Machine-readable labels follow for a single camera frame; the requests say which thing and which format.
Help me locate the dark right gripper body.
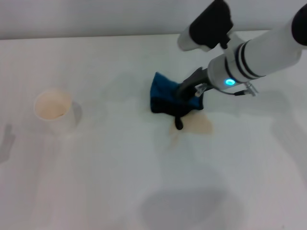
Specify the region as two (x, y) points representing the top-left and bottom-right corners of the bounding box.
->
(175, 67), (210, 101)

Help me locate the blue rag with black trim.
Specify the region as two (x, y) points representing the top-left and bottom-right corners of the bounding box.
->
(149, 71), (205, 131)

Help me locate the white paper cup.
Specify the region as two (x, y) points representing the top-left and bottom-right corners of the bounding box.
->
(33, 88), (75, 136)

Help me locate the brown water stain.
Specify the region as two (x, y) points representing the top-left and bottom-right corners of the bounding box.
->
(167, 112), (214, 150)

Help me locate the thin cable with metal plug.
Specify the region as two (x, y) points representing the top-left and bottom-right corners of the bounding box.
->
(215, 81), (260, 97)

